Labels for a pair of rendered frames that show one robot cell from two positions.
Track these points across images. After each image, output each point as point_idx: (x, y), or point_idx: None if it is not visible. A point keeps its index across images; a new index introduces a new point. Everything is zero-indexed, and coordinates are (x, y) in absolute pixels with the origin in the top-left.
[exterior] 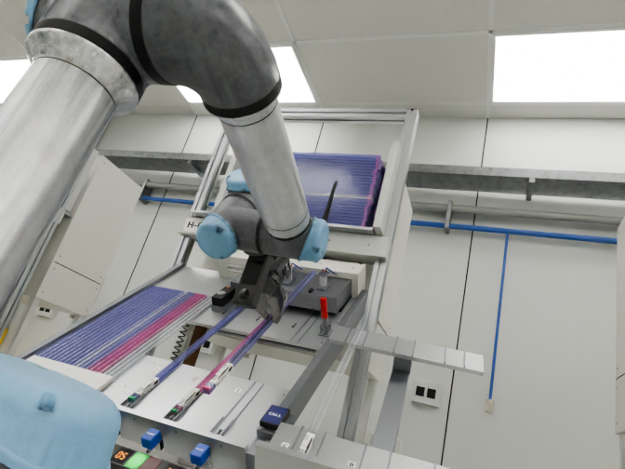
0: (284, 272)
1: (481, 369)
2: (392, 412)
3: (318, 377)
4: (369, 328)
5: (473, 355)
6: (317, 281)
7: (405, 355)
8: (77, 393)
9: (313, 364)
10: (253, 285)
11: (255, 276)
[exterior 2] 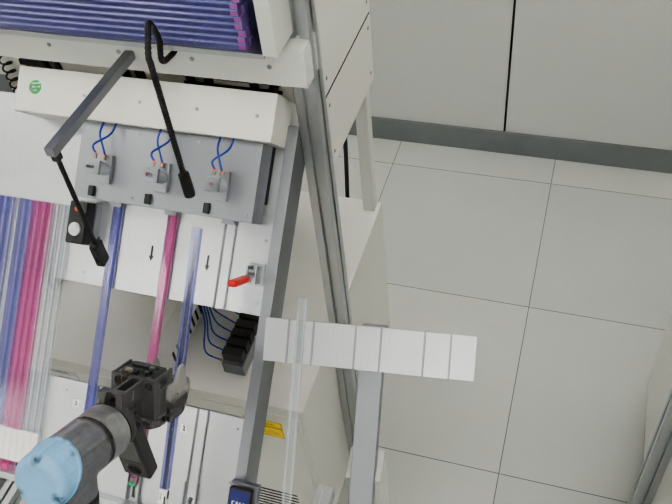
0: (162, 380)
1: (470, 376)
2: (365, 446)
3: (270, 364)
4: (321, 181)
5: (463, 342)
6: (208, 165)
7: (369, 370)
8: None
9: (257, 369)
10: (138, 463)
11: (134, 455)
